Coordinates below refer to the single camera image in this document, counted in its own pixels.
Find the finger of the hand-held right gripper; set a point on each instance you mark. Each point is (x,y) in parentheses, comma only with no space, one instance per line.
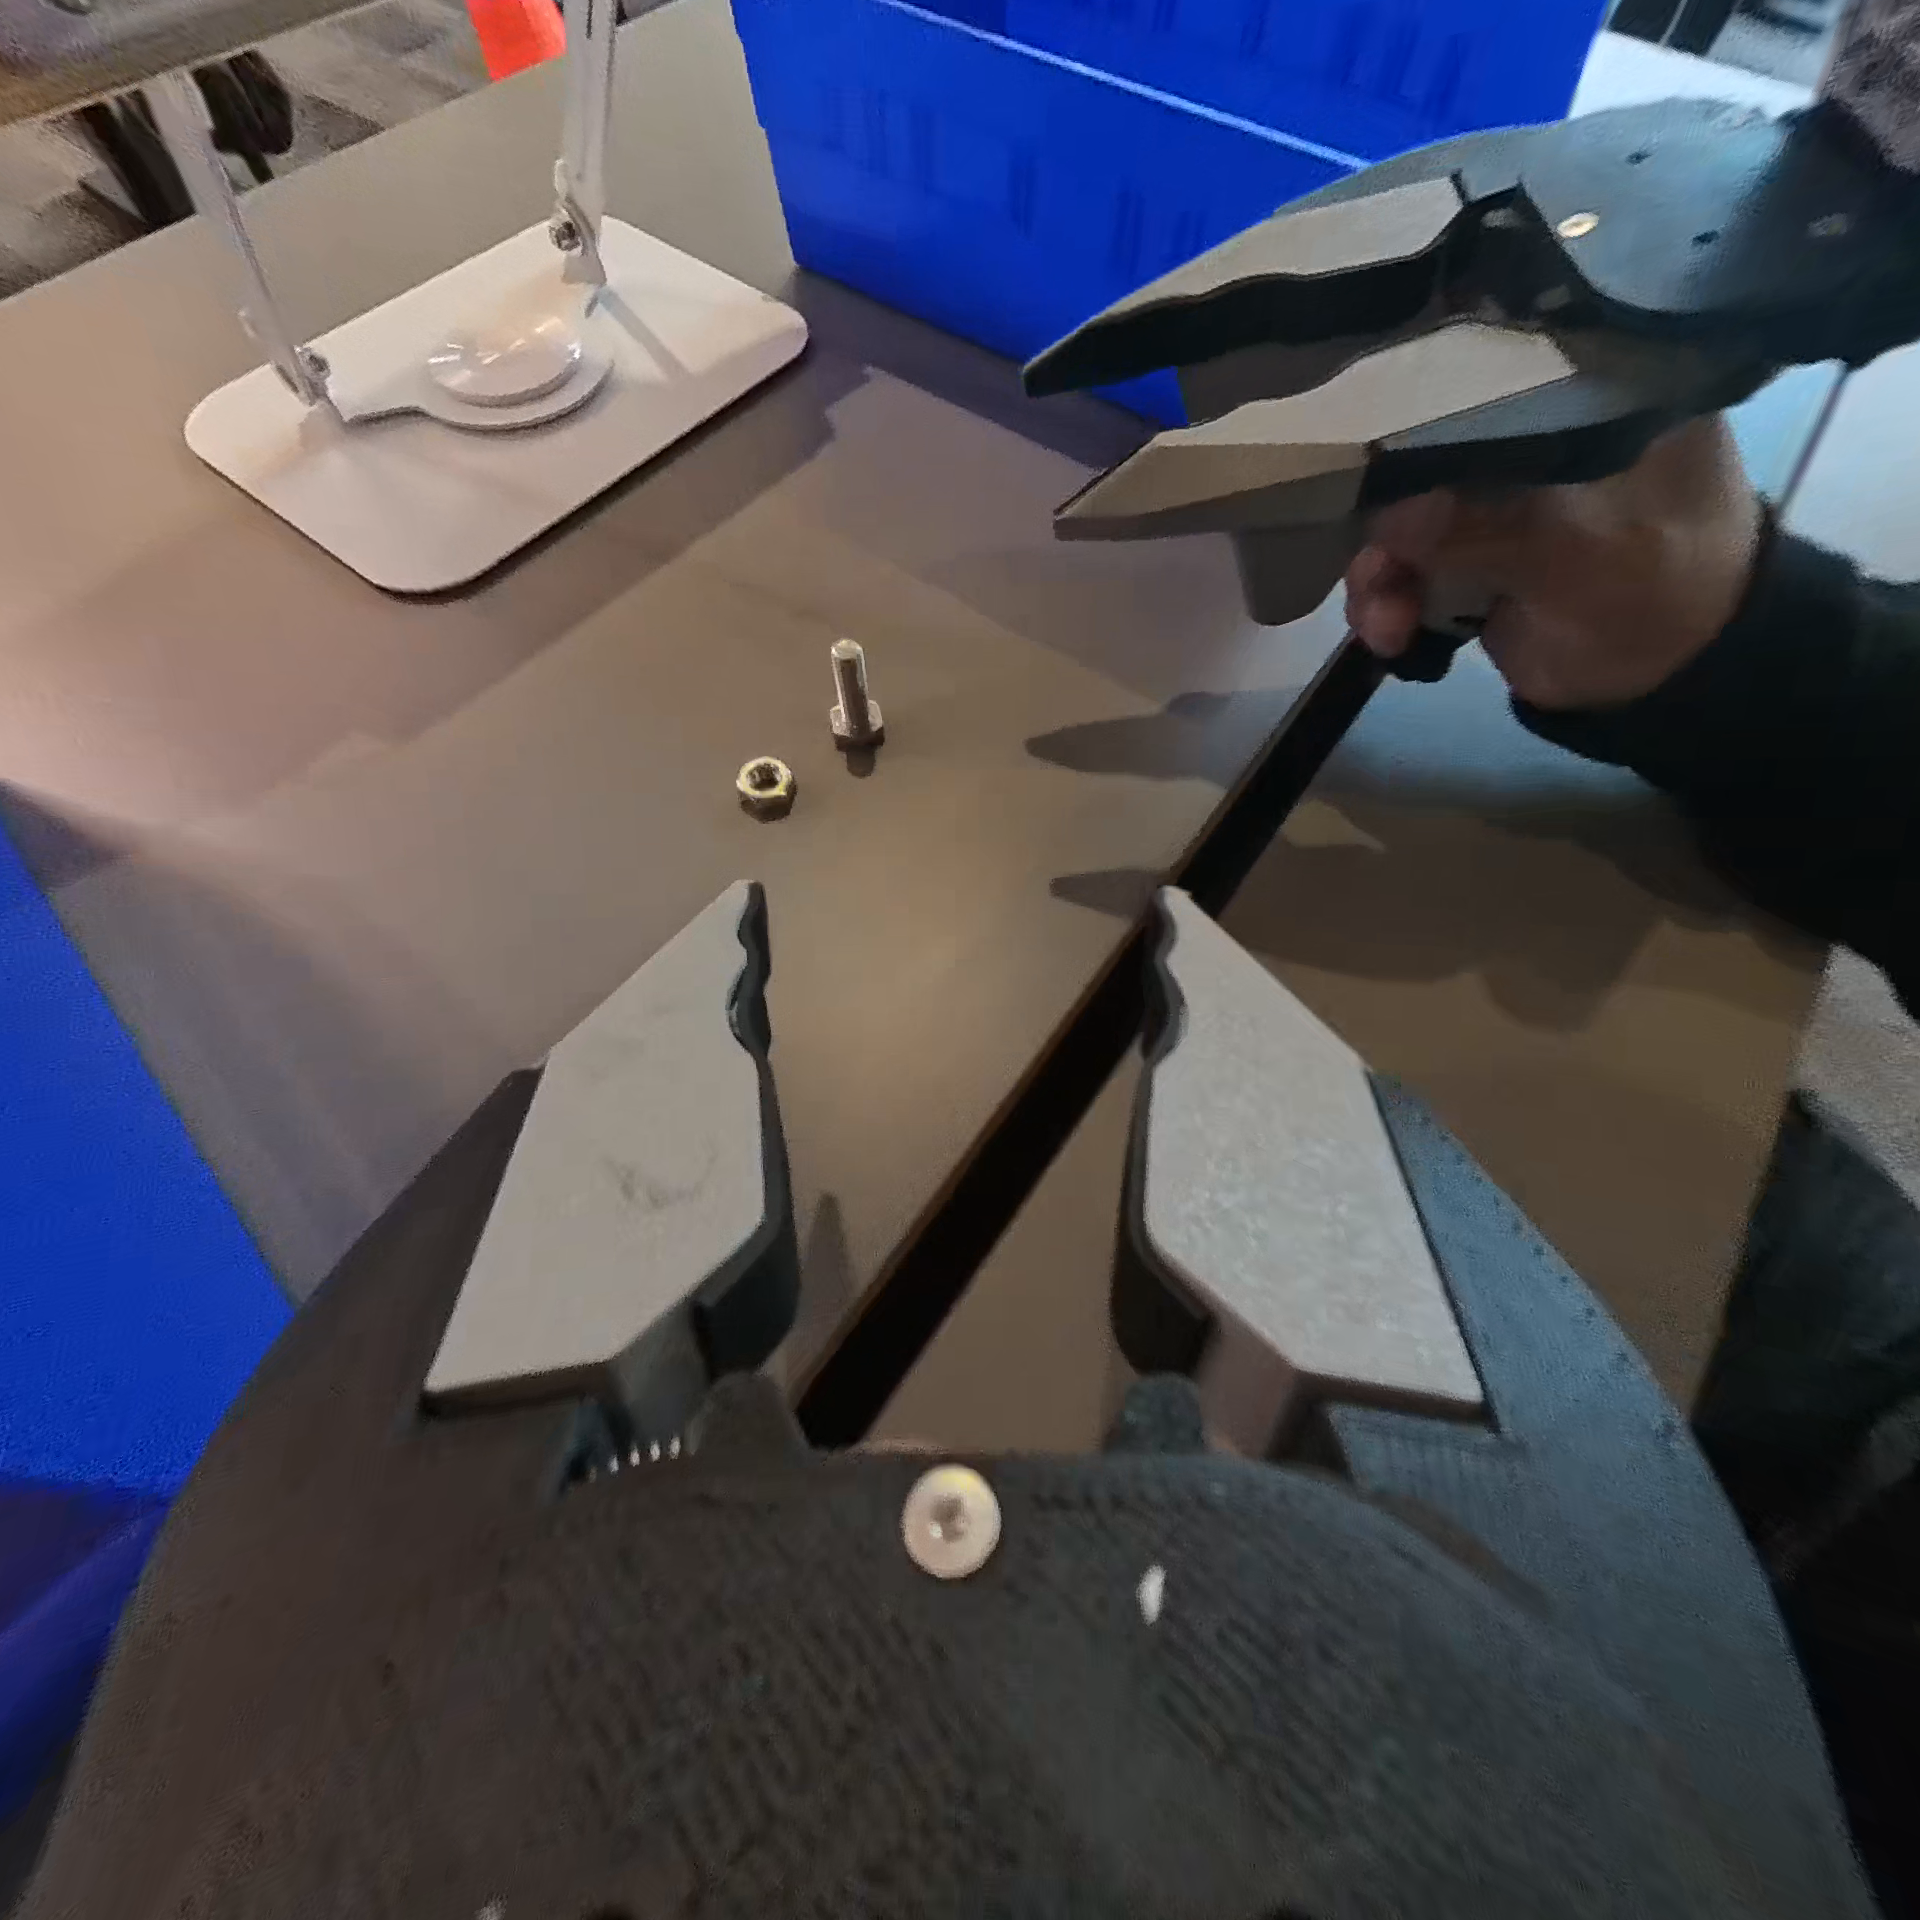
(1320,420)
(1291,277)

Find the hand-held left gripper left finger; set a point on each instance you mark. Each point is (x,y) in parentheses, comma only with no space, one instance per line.
(629,1200)

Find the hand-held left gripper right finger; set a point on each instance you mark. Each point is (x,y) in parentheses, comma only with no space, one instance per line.
(1277,1200)

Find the blue plastic bin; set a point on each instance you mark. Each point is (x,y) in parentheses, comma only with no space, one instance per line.
(107,1200)
(975,180)

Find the silver hex nut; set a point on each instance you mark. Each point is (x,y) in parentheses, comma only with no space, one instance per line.
(743,787)

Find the silver hex bolt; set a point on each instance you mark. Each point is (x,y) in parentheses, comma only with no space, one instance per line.
(852,691)

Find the person's right forearm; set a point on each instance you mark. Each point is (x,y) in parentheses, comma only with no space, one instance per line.
(1800,749)

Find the person's right hand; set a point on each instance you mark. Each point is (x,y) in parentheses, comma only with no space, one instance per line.
(1622,585)

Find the person's black clothing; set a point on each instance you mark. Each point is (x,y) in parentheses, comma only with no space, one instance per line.
(1829,1349)

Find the white wooden document stand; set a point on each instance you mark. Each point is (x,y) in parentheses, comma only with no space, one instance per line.
(451,481)

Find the orange traffic cone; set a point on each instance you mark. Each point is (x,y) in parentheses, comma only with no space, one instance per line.
(517,29)

